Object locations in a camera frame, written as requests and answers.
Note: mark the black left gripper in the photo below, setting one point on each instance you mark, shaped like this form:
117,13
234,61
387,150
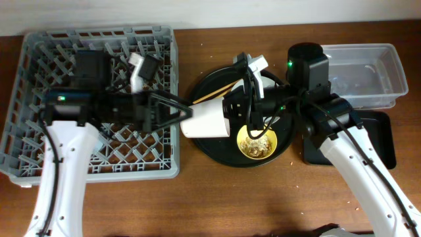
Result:
143,109

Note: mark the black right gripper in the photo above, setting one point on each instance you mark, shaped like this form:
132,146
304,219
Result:
247,112

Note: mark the wooden chopstick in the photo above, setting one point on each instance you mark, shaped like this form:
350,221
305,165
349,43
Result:
224,93
213,94

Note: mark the pink cup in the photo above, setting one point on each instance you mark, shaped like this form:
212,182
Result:
208,121

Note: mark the yellow bowl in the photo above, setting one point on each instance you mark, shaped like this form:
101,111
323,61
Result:
258,149

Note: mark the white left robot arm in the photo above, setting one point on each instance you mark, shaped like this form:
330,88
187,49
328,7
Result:
67,152

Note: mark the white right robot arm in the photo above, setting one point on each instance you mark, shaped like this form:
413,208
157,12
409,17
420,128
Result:
335,129

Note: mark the grey dishwasher rack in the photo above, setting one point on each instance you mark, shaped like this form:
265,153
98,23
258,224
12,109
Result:
47,59

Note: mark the grey round plate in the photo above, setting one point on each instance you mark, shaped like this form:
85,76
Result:
268,81

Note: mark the round black tray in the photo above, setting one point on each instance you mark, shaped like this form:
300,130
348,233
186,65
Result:
225,150

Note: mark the clear plastic bin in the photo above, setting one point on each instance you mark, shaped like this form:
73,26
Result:
369,76

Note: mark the black rectangular tray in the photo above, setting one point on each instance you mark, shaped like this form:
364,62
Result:
379,130

